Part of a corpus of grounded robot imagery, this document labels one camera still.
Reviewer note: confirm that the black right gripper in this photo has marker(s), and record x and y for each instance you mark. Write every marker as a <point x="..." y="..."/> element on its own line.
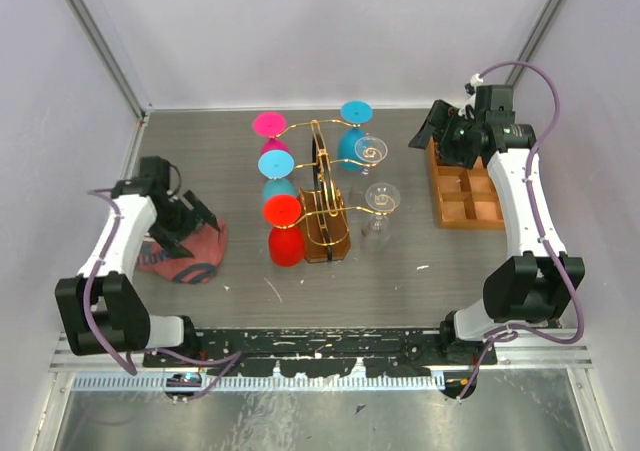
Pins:
<point x="441" y="115"/>

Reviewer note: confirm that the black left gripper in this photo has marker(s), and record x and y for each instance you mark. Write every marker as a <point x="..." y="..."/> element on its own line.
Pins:
<point x="199" y="211"/>

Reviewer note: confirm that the clear wine glass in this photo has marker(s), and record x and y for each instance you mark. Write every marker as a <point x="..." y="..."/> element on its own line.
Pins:
<point x="370" y="151"/>
<point x="382" y="199"/>

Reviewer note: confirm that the light blue wine glass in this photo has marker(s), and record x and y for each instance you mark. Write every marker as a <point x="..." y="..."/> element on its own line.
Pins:
<point x="276" y="166"/>
<point x="355" y="113"/>

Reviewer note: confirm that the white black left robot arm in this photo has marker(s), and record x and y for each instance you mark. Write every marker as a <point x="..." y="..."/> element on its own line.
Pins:
<point x="101" y="311"/>

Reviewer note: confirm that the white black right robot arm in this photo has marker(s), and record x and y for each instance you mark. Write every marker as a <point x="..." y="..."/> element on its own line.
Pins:
<point x="535" y="289"/>

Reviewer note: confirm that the clear front wine glass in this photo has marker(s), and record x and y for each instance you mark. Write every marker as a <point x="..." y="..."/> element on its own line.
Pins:
<point x="382" y="199"/>

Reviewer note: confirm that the red wine glass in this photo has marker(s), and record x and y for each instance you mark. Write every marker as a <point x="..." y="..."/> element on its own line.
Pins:
<point x="285" y="241"/>

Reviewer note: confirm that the pink wine glass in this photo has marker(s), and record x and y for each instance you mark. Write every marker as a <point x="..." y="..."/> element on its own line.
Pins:
<point x="270" y="125"/>

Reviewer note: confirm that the folded red t-shirt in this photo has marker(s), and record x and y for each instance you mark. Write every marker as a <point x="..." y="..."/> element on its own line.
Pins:
<point x="208" y="247"/>

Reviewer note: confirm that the wooden compartment tray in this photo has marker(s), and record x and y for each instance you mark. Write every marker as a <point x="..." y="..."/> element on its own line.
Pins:
<point x="464" y="198"/>

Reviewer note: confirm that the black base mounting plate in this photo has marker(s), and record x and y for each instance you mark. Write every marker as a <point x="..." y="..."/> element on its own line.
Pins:
<point x="325" y="352"/>

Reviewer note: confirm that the gold wire wine glass rack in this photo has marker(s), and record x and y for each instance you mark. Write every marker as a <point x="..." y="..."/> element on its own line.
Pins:
<point x="323" y="220"/>

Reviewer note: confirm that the aluminium front rail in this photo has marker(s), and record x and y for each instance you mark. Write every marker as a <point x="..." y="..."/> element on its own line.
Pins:
<point x="179" y="380"/>

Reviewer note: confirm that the right aluminium corner post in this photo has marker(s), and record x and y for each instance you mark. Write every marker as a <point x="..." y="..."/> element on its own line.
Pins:
<point x="543" y="24"/>

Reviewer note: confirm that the aluminium corner post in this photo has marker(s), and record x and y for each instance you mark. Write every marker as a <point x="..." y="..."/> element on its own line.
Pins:
<point x="97" y="38"/>
<point x="543" y="24"/>

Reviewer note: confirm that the left aluminium corner post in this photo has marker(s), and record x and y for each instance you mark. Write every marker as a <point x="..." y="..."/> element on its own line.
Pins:
<point x="97" y="38"/>

